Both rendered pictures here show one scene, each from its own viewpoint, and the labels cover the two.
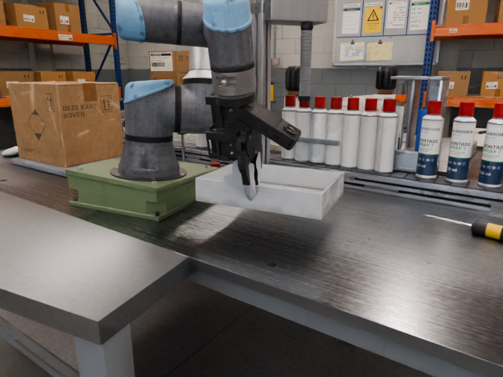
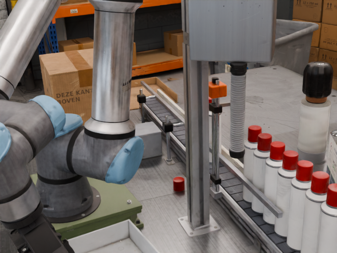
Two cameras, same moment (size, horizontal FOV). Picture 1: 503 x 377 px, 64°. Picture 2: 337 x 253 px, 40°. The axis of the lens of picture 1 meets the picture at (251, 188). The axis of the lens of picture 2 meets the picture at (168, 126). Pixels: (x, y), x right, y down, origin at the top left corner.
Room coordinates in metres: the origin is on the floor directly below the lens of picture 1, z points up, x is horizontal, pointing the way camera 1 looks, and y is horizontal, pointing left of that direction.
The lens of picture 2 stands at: (0.33, -0.57, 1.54)
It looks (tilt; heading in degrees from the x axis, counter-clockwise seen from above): 23 degrees down; 36
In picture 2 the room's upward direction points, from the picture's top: 3 degrees counter-clockwise
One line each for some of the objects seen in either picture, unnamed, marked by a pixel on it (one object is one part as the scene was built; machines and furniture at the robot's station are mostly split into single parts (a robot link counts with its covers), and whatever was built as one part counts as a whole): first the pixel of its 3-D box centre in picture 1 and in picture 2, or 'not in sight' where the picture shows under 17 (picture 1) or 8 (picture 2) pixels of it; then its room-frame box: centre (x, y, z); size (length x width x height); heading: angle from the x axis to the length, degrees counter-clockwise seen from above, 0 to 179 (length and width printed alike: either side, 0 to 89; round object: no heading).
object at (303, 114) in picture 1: (303, 129); (263, 173); (1.27, -0.16, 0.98); 0.05 x 0.05 x 0.20
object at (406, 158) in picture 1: (414, 123); not in sight; (1.16, -0.47, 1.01); 0.14 x 0.13 x 0.26; 55
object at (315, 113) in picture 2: (295, 105); (315, 112); (1.61, -0.17, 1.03); 0.09 x 0.09 x 0.30
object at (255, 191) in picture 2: (200, 129); (188, 127); (1.47, 0.18, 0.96); 1.07 x 0.01 x 0.01; 55
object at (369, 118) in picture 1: (368, 135); (316, 218); (1.15, -0.34, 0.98); 0.05 x 0.05 x 0.20
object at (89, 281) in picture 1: (100, 200); not in sight; (1.07, 0.42, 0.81); 0.90 x 0.90 x 0.04; 65
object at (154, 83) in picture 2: not in sight; (140, 93); (1.91, 0.74, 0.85); 0.30 x 0.26 x 0.04; 55
